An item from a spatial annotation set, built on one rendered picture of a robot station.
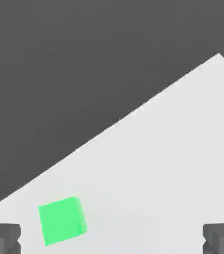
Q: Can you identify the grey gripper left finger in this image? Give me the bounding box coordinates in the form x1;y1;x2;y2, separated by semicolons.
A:
0;223;22;254

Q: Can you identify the small green cube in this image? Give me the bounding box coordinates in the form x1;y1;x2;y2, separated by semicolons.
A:
38;196;88;247

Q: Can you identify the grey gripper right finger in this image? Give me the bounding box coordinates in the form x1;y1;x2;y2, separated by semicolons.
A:
202;223;224;254

